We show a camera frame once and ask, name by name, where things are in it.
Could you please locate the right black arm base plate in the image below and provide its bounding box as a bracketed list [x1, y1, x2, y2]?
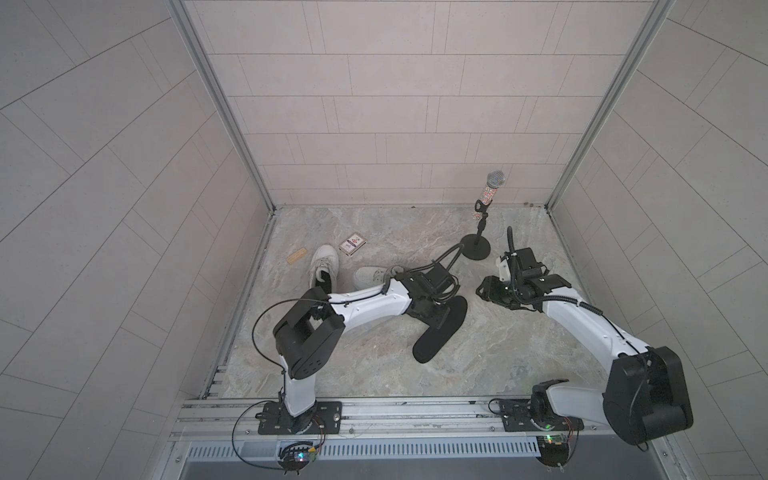
[488, 399, 584, 435]

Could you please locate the black insole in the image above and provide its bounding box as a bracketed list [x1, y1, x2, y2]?
[412, 296, 468, 364]

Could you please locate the small wooden block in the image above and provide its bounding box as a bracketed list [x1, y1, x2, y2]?
[286, 248, 308, 265]

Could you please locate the white sneaker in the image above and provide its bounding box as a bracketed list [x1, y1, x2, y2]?
[353, 266, 398, 290]
[309, 244, 339, 294]

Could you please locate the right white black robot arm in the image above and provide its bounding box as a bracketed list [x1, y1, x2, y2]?
[476, 248, 694, 446]

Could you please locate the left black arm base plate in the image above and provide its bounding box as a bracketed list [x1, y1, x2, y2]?
[256, 401, 343, 435]

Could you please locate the white perforated cable duct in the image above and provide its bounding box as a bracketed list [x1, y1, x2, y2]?
[187, 436, 541, 463]

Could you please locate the left green circuit board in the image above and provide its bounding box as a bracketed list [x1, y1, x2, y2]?
[278, 441, 318, 475]

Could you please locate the microphone on black stand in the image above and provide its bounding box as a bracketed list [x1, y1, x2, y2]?
[461, 170, 506, 261]

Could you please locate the right green circuit board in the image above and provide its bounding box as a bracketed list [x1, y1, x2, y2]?
[536, 434, 571, 469]

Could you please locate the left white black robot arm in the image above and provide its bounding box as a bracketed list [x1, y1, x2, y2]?
[259, 263, 468, 435]

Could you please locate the playing card box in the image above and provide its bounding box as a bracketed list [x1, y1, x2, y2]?
[339, 233, 367, 256]

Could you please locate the green circuit board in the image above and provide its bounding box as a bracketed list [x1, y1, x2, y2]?
[278, 441, 318, 475]
[536, 434, 571, 469]

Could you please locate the aluminium mounting rail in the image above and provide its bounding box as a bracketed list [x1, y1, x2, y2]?
[170, 392, 667, 444]

